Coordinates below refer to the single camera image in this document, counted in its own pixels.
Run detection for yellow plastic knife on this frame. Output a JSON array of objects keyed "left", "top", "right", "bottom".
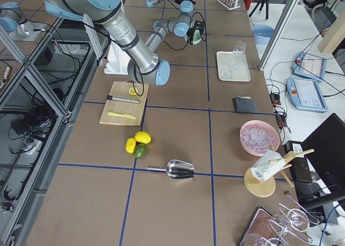
[{"left": 107, "top": 112, "right": 136, "bottom": 120}]

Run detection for aluminium frame post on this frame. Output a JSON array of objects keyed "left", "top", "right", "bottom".
[{"left": 258, "top": 0, "right": 300, "bottom": 71}]

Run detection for yellow lemon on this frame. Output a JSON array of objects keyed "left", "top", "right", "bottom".
[
  {"left": 125, "top": 138, "right": 136, "bottom": 154},
  {"left": 134, "top": 131, "right": 151, "bottom": 144}
]

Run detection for green lime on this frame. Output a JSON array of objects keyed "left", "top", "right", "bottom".
[{"left": 133, "top": 143, "right": 147, "bottom": 159}]

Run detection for blue bowl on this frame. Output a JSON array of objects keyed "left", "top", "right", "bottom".
[{"left": 252, "top": 25, "right": 274, "bottom": 45}]

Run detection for mint green bowl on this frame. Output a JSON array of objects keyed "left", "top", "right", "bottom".
[{"left": 190, "top": 30, "right": 202, "bottom": 45}]

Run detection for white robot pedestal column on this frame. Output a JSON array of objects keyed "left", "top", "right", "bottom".
[{"left": 104, "top": 42, "right": 130, "bottom": 75}]

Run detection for teach pendant near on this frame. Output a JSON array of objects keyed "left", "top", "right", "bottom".
[{"left": 286, "top": 77, "right": 328, "bottom": 113}]

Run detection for wooden stand with carton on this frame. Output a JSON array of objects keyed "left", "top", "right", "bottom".
[{"left": 244, "top": 149, "right": 314, "bottom": 198}]

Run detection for yellow lemon front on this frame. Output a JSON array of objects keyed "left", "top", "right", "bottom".
[{"left": 125, "top": 138, "right": 136, "bottom": 154}]

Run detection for light blue cup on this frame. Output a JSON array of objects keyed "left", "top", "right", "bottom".
[{"left": 180, "top": 1, "right": 194, "bottom": 12}]

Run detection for clear stemmed glass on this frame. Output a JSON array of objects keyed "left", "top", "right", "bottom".
[{"left": 230, "top": 40, "right": 246, "bottom": 71}]

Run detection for black camera tripod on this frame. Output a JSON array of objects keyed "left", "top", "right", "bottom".
[{"left": 249, "top": 0, "right": 269, "bottom": 20}]

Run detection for pink bowl of ice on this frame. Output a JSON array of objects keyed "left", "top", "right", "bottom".
[{"left": 239, "top": 120, "right": 280, "bottom": 156}]

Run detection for metal ice scoop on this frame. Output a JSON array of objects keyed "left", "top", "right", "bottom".
[{"left": 147, "top": 159, "right": 195, "bottom": 180}]

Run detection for halved lemon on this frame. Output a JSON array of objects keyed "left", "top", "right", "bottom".
[{"left": 128, "top": 87, "right": 139, "bottom": 95}]

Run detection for wine glasses on tray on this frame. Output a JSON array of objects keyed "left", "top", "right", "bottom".
[{"left": 238, "top": 203, "right": 314, "bottom": 245}]

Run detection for teach pendant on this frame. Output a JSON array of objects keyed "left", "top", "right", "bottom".
[
  {"left": 292, "top": 52, "right": 327, "bottom": 81},
  {"left": 286, "top": 77, "right": 328, "bottom": 113}
]

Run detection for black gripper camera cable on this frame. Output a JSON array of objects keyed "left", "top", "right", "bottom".
[{"left": 161, "top": 12, "right": 207, "bottom": 50}]

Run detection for cream bear tray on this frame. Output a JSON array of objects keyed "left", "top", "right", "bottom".
[{"left": 216, "top": 51, "right": 251, "bottom": 82}]

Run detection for wooden cutting board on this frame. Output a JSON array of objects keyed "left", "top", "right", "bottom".
[{"left": 99, "top": 81, "right": 149, "bottom": 126}]

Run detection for grey folded cloth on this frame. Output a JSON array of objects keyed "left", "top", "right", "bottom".
[{"left": 232, "top": 96, "right": 257, "bottom": 113}]

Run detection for black monitor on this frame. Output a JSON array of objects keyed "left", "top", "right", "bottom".
[{"left": 284, "top": 113, "right": 344, "bottom": 210}]

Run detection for teach pendant far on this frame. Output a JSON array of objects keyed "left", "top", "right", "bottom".
[{"left": 292, "top": 52, "right": 327, "bottom": 81}]

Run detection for yellow lemon back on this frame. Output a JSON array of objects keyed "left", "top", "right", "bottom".
[{"left": 134, "top": 131, "right": 151, "bottom": 144}]

